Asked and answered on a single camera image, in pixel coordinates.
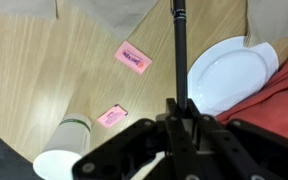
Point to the white round plate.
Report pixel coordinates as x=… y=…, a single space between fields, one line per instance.
x=227 y=76

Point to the white paper cup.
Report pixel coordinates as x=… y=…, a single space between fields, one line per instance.
x=69 y=136

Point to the red cloth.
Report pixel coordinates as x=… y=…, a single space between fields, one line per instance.
x=277 y=106

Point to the black pen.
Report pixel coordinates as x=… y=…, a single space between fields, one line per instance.
x=180 y=60

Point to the pink sugar packet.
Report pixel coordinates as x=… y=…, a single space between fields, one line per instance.
x=133 y=57
x=112 y=116

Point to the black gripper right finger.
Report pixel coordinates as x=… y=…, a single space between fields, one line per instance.
x=250 y=143

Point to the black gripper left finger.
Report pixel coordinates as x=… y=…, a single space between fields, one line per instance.
x=170 y=140

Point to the brown paper napkin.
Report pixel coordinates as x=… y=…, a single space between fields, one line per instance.
x=274 y=18
x=17 y=8
x=117 y=15

